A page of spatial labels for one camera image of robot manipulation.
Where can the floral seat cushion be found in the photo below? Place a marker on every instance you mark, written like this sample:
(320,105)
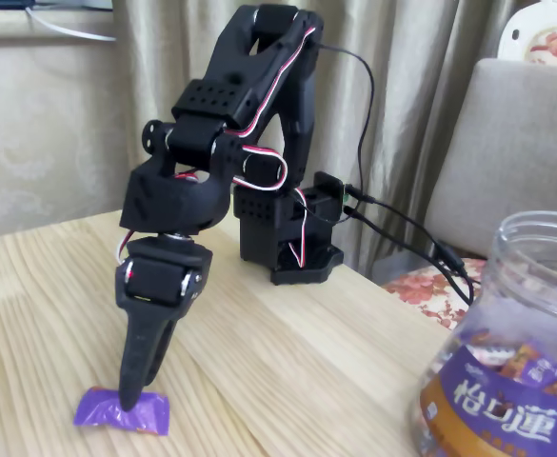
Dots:
(421,290)

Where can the grey upholstered chair back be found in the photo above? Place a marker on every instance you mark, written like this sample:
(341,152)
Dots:
(521,143)

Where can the clear plastic candy jar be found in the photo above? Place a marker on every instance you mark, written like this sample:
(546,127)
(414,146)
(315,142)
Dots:
(497,419)

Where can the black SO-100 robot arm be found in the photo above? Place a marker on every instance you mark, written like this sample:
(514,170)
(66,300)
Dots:
(164,204)

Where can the beige window sill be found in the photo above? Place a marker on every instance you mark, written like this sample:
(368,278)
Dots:
(2,24)

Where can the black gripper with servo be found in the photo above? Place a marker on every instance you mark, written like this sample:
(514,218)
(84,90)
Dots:
(156,284)

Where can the white floral chair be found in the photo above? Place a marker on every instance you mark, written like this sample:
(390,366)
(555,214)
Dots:
(554,43)

